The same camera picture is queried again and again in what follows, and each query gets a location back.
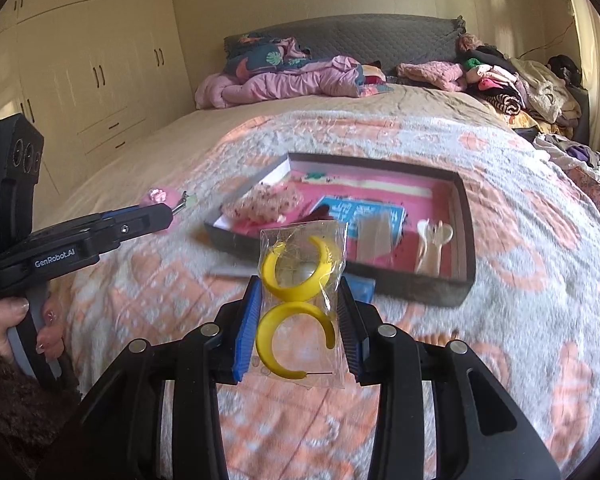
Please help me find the dark floral pillow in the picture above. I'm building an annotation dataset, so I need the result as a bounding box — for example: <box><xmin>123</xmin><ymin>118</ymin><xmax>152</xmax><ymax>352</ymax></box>
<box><xmin>223</xmin><ymin>32</ymin><xmax>312</xmax><ymax>82</ymax></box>

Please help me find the pink knitted sweater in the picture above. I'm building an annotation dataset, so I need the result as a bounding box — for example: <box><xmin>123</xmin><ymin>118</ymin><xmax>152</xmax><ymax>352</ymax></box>
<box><xmin>396</xmin><ymin>61</ymin><xmax>467</xmax><ymax>92</ymax></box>

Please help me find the pile of clothes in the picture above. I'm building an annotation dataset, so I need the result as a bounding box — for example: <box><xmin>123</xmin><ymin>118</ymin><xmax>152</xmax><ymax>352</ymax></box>
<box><xmin>456</xmin><ymin>34</ymin><xmax>588</xmax><ymax>139</ymax></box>

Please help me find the pink dotted fabric scrunchie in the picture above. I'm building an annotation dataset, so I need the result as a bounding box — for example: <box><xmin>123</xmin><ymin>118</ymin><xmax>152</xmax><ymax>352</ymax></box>
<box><xmin>221</xmin><ymin>183</ymin><xmax>302</xmax><ymax>224</ymax></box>

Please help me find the left hand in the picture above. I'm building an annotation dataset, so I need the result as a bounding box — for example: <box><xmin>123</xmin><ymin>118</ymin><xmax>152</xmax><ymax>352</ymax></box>
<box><xmin>0</xmin><ymin>296</ymin><xmax>65</xmax><ymax>364</ymax></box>

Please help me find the cream hair claw clip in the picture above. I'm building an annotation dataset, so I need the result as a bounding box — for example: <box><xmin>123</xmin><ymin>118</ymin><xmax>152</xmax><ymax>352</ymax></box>
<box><xmin>414</xmin><ymin>219</ymin><xmax>454</xmax><ymax>278</ymax></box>

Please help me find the pink flower hair clip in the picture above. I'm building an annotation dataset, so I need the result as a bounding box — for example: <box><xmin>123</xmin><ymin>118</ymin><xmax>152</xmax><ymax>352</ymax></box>
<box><xmin>139</xmin><ymin>187</ymin><xmax>200</xmax><ymax>233</ymax></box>

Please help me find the small blue box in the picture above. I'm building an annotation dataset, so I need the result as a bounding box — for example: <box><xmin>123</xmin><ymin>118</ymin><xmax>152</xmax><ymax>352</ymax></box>
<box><xmin>343</xmin><ymin>273</ymin><xmax>376</xmax><ymax>304</ymax></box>

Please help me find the floral laundry basket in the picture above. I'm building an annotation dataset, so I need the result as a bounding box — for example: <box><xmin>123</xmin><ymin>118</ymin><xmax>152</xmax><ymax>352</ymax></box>
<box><xmin>532</xmin><ymin>131</ymin><xmax>600</xmax><ymax>216</ymax></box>

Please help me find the cream wardrobe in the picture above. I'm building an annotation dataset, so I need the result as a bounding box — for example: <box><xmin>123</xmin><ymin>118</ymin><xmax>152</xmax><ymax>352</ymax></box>
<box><xmin>0</xmin><ymin>0</ymin><xmax>194</xmax><ymax>223</ymax></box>

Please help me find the bag with yellow hoop earrings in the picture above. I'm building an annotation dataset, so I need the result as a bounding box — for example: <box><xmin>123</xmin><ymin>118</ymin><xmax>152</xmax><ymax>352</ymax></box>
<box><xmin>254</xmin><ymin>220</ymin><xmax>347</xmax><ymax>389</ymax></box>

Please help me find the pink quilt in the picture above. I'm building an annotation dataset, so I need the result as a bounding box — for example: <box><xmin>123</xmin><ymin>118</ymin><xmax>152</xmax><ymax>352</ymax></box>
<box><xmin>194</xmin><ymin>55</ymin><xmax>391</xmax><ymax>110</ymax></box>

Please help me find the tan bed sheet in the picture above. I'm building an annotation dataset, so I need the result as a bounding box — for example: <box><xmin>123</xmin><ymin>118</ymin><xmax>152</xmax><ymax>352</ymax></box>
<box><xmin>34</xmin><ymin>84</ymin><xmax>505</xmax><ymax>229</ymax></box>

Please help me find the grey shallow cardboard box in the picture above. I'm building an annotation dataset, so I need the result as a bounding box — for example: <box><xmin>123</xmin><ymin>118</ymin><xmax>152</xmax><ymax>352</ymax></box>
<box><xmin>226</xmin><ymin>153</ymin><xmax>476</xmax><ymax>308</ymax></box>

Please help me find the grey quilted headboard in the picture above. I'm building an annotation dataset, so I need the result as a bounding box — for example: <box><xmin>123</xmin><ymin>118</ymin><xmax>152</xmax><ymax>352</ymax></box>
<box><xmin>224</xmin><ymin>14</ymin><xmax>466</xmax><ymax>72</ymax></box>

